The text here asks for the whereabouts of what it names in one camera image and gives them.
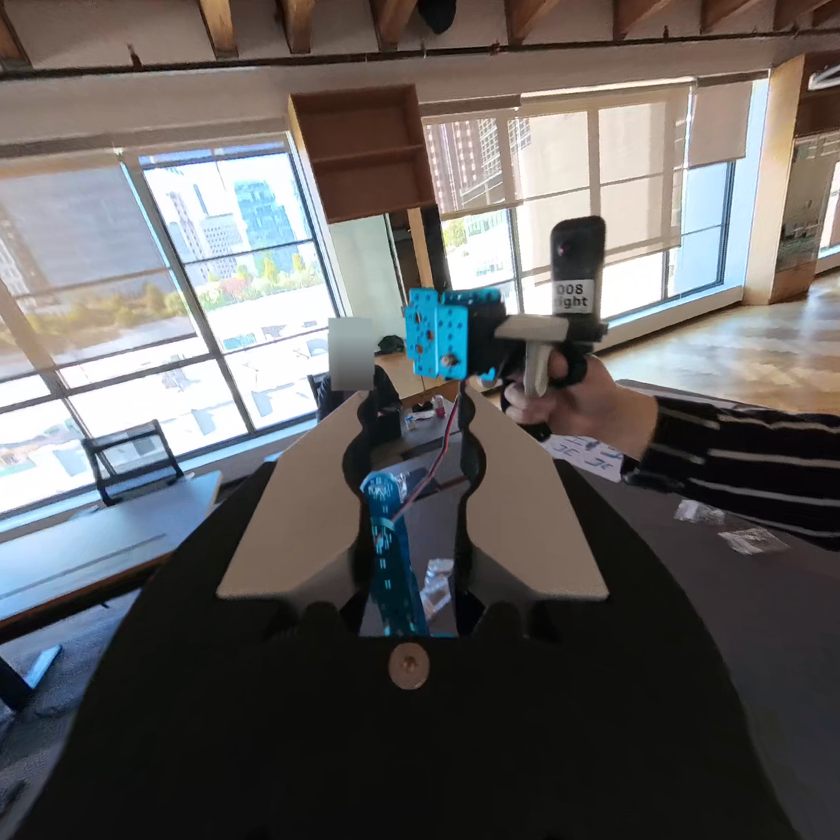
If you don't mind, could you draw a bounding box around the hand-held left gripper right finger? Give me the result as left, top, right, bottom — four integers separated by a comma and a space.
456, 386, 611, 634

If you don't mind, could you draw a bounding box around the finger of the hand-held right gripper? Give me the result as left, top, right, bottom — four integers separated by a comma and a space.
494, 314, 570, 343

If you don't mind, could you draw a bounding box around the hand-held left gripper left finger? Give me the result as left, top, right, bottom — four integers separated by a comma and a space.
215, 392, 378, 636

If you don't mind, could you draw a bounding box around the blue hobby robot arm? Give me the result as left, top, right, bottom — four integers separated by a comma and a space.
360, 470, 458, 639

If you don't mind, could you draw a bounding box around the person's right forearm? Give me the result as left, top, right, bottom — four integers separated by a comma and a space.
623, 394, 840, 552

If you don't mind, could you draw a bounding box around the wooden side desk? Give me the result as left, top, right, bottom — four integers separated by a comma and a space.
0, 469, 224, 647

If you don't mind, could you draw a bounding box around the grey desk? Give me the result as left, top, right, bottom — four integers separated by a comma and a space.
357, 377, 840, 840

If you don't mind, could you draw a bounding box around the person's right hand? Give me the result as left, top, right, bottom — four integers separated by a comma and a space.
505, 350, 657, 458

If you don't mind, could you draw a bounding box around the white marker sheet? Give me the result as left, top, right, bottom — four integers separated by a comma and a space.
550, 435, 624, 484

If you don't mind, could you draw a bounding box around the window with roller shades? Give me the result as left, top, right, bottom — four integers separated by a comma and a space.
423, 85, 756, 322

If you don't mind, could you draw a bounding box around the crumpled clear plastic wrap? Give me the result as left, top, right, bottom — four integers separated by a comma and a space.
420, 558, 455, 618

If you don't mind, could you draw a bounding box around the dark office table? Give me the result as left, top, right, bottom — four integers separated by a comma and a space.
374, 394, 473, 500

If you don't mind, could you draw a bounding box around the city view window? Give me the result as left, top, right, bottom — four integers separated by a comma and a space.
0, 147, 342, 519

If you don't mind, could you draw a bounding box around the pale wooden column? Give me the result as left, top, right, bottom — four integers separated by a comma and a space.
745, 56, 818, 306

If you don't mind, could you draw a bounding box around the long clear plastic bag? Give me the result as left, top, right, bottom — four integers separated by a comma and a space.
718, 528, 790, 557

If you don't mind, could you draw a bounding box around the black ceiling fixture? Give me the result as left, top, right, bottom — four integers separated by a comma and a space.
416, 0, 458, 35

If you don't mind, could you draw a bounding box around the red white servo cable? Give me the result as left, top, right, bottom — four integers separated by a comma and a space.
387, 379, 468, 526

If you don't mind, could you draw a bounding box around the black frame chair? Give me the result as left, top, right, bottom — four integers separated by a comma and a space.
82, 420, 186, 506

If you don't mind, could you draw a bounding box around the wooden wall shelf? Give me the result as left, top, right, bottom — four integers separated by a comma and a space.
289, 85, 437, 224

